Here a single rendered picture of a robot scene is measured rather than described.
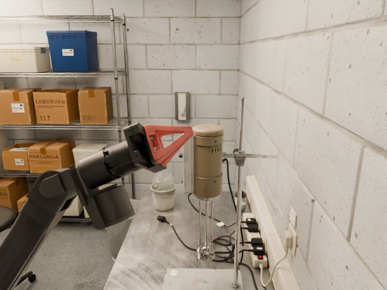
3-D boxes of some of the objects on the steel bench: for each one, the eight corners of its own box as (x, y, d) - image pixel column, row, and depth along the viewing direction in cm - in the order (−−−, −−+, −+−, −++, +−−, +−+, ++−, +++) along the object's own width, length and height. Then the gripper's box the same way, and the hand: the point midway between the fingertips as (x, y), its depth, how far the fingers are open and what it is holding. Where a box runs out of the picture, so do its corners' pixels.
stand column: (231, 289, 119) (239, 98, 99) (231, 283, 121) (238, 96, 102) (239, 289, 118) (249, 98, 99) (238, 283, 121) (247, 96, 101)
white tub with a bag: (179, 202, 188) (178, 167, 182) (172, 213, 175) (171, 176, 169) (155, 199, 191) (154, 166, 185) (147, 211, 178) (145, 175, 172)
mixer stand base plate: (159, 307, 111) (159, 305, 111) (166, 269, 131) (165, 267, 130) (246, 309, 111) (246, 306, 110) (240, 271, 130) (240, 268, 129)
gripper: (91, 139, 53) (178, 102, 51) (119, 152, 63) (192, 121, 61) (102, 178, 51) (192, 140, 49) (129, 184, 61) (205, 153, 59)
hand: (188, 132), depth 55 cm, fingers closed
